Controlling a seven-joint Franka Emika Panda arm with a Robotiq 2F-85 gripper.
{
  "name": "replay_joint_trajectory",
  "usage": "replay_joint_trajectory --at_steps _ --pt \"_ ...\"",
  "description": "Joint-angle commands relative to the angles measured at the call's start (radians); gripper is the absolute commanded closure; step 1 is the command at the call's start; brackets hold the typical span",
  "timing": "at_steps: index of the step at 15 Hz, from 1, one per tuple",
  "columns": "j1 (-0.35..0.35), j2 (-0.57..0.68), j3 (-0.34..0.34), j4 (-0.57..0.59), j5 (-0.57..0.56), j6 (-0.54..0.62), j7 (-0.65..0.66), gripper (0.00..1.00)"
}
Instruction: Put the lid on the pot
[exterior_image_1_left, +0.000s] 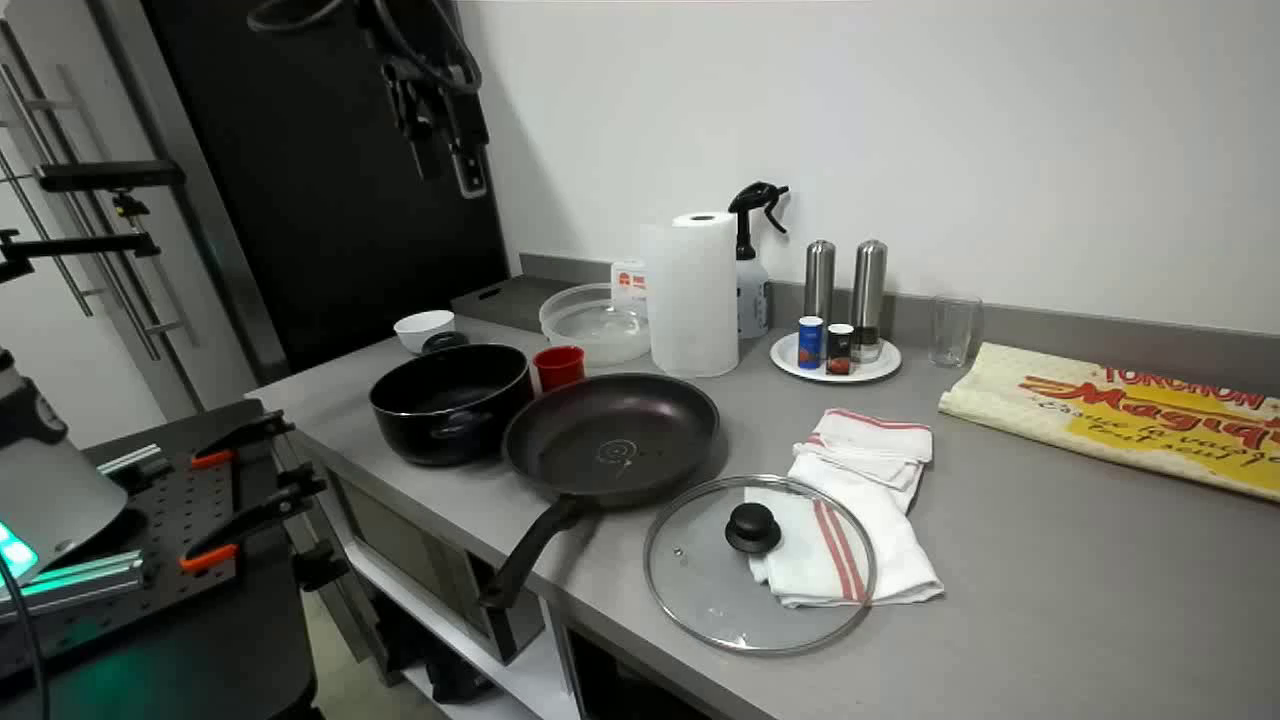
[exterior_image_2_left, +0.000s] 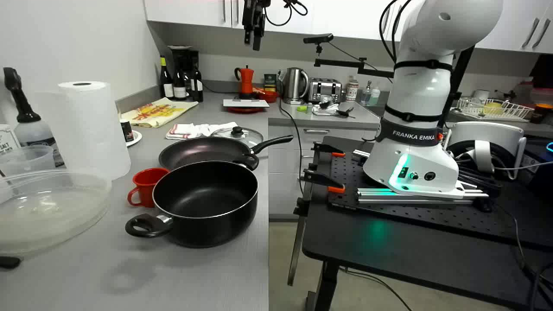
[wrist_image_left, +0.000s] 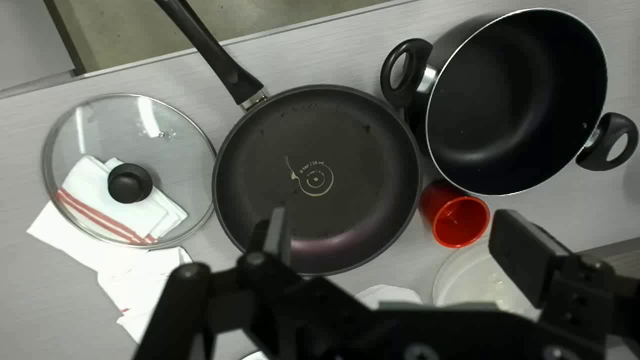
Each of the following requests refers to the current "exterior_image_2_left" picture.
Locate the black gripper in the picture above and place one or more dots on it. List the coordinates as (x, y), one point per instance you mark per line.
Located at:
(256, 11)

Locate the glass lid with black knob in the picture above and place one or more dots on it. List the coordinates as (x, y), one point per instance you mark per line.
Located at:
(249, 135)

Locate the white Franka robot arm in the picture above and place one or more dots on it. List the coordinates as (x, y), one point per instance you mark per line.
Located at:
(420, 92)

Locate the red moka pot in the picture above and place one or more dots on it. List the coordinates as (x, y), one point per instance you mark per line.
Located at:
(246, 80)

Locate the dark small box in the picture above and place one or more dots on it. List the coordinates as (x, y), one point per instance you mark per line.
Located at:
(270, 80)

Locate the small red bowl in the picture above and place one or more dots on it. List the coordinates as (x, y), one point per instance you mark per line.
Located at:
(270, 95)

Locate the steel electric kettle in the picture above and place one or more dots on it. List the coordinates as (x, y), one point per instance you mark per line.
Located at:
(294, 85)

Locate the stacked flat plates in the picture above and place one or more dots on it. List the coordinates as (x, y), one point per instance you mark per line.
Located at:
(244, 104)

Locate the black coffee machine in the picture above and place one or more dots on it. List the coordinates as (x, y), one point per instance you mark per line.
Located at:
(184, 61)

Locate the dark wine bottle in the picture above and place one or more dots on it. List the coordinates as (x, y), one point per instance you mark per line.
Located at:
(196, 85)
(166, 80)
(180, 87)

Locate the silver toaster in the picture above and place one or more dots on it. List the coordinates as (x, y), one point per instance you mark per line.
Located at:
(325, 90)

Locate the white cloth with red stripes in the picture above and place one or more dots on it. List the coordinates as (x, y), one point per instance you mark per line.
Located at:
(182, 131)
(217, 130)

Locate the black frying pan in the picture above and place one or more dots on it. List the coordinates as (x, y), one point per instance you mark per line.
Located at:
(201, 150)

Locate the black clamp with orange tip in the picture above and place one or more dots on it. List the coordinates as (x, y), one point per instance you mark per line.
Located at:
(329, 150)
(322, 180)

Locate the small white plate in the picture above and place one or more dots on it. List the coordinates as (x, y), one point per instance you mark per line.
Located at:
(137, 138)

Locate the dark small jar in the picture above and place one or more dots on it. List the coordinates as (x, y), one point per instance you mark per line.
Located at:
(127, 131)

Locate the red mug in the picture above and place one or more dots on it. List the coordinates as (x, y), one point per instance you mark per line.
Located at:
(144, 183)

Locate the white paper towel roll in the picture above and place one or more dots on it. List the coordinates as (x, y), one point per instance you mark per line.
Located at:
(92, 126)

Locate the spray bottle with black trigger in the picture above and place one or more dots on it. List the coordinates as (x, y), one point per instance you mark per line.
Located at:
(28, 123)

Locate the white dish rack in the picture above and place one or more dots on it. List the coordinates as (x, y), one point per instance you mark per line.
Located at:
(495, 107)

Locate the white curved device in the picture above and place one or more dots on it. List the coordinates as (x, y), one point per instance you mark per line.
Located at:
(486, 140)

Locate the clear tub with label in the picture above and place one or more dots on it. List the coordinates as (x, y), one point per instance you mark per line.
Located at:
(26, 157)

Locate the black perforated robot table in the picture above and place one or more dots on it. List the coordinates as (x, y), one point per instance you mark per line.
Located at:
(415, 247)

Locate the small black object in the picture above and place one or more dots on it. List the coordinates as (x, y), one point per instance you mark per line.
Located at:
(9, 263)

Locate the white wall cabinet row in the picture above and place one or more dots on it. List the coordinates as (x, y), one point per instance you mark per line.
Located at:
(191, 11)

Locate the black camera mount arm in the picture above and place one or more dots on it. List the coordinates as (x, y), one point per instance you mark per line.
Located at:
(346, 62)

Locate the aluminium rail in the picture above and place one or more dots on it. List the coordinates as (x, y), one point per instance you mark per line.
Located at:
(415, 195)

